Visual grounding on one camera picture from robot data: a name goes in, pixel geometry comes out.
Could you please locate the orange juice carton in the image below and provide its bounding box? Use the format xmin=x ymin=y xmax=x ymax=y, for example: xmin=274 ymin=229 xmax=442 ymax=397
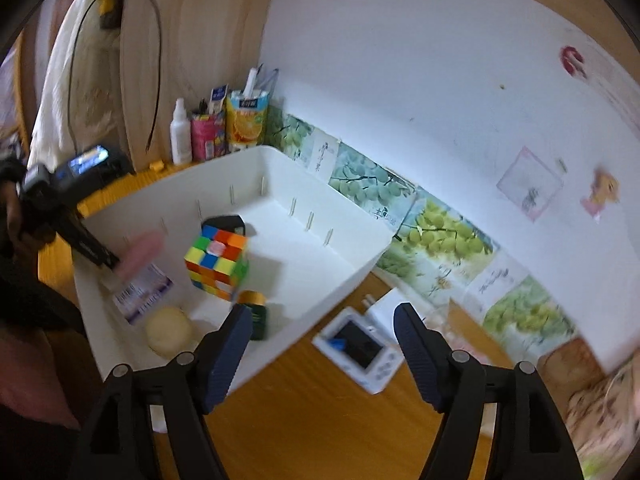
xmin=226 ymin=89 xmax=271 ymax=153

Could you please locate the green bottle with gold cap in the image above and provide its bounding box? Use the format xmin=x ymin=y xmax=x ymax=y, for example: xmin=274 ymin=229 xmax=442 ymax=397
xmin=236 ymin=290 xmax=269 ymax=341

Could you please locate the white squeeze bottle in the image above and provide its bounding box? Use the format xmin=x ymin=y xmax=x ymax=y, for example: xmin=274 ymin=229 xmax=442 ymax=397
xmin=170 ymin=99 xmax=193 ymax=165

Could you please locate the person's left forearm black sleeve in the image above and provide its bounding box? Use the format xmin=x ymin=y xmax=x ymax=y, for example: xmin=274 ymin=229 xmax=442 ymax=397
xmin=0 ymin=250 xmax=87 ymax=335

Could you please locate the grape print wall poster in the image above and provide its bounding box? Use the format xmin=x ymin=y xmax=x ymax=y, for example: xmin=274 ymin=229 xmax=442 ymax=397
xmin=265 ymin=110 xmax=581 ymax=356

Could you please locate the multicoloured puzzle cube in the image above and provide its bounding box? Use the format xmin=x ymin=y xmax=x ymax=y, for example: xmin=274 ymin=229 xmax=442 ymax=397
xmin=184 ymin=225 xmax=250 ymax=302

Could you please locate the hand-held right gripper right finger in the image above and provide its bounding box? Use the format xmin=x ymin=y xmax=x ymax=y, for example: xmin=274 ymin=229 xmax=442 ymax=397
xmin=392 ymin=302 xmax=583 ymax=480

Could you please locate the blue and white tube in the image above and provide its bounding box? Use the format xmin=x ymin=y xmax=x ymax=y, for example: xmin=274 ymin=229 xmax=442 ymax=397
xmin=209 ymin=85 xmax=230 ymax=116

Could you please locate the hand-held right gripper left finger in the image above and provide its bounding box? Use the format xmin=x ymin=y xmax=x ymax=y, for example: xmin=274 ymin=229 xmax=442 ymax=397
xmin=75 ymin=304 xmax=254 ymax=480

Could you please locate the white quilted cloth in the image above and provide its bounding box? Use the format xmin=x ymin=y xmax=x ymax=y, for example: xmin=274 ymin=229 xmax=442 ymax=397
xmin=27 ymin=0 xmax=131 ymax=171

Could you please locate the small white screen device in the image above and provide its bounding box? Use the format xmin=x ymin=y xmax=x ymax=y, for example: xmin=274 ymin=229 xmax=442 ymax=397
xmin=312 ymin=307 xmax=401 ymax=395

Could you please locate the blue and white tissue pack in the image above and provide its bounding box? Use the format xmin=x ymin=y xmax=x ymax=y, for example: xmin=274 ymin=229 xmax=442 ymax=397
xmin=111 ymin=262 xmax=175 ymax=326

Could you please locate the wooden cabinet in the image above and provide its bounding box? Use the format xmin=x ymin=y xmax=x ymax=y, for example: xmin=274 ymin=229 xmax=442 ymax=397
xmin=117 ymin=0 xmax=406 ymax=171

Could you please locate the pink cartoon wall sticker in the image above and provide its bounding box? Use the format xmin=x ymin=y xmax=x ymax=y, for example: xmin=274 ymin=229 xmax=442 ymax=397
xmin=581 ymin=167 xmax=621 ymax=218

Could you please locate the floral cloth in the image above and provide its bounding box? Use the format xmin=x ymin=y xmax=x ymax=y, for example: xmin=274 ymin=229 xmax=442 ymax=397
xmin=565 ymin=360 xmax=640 ymax=476

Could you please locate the yellow and black plug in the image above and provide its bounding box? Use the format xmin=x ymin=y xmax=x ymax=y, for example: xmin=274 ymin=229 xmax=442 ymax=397
xmin=98 ymin=0 xmax=123 ymax=28

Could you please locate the pink blurred object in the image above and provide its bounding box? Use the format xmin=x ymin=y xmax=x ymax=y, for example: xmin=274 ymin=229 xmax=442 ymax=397
xmin=115 ymin=230 xmax=166 ymax=281

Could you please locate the cream round block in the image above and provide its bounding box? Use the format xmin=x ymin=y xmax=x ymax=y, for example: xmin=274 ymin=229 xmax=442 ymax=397
xmin=145 ymin=306 xmax=193 ymax=360

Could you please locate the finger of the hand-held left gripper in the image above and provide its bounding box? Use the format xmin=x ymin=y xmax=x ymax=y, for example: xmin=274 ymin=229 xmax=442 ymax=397
xmin=59 ymin=215 xmax=122 ymax=272

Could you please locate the black rectangular block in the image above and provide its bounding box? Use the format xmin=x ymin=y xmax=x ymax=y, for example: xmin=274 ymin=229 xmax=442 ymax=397
xmin=201 ymin=214 xmax=248 ymax=236

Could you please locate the white plastic storage bin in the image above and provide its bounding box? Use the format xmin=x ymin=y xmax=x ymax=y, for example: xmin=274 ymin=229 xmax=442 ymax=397
xmin=72 ymin=145 xmax=393 ymax=433

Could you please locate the black cable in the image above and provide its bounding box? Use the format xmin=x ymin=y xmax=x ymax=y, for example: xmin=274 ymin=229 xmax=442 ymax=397
xmin=67 ymin=0 xmax=163 ymax=156

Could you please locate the red wall sticker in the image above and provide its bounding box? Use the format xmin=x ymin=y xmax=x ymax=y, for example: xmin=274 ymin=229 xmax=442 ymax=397
xmin=560 ymin=45 xmax=588 ymax=78

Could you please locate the pink framed wall paper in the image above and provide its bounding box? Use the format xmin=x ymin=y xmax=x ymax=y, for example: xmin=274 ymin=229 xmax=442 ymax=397
xmin=496 ymin=146 xmax=565 ymax=222

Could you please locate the pink pen cup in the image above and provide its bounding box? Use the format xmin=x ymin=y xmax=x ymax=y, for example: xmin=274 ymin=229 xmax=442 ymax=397
xmin=191 ymin=110 xmax=227 ymax=162

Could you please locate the pink cloth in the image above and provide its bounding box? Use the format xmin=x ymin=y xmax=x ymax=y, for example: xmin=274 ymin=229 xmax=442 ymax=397
xmin=0 ymin=330 xmax=82 ymax=428

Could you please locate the person's left hand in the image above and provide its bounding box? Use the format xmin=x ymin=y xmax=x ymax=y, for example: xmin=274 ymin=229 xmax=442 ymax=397
xmin=0 ymin=180 xmax=56 ymax=257

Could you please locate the white charger adapter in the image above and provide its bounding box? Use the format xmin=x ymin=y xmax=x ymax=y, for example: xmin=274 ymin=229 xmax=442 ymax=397
xmin=362 ymin=287 xmax=402 ymax=331

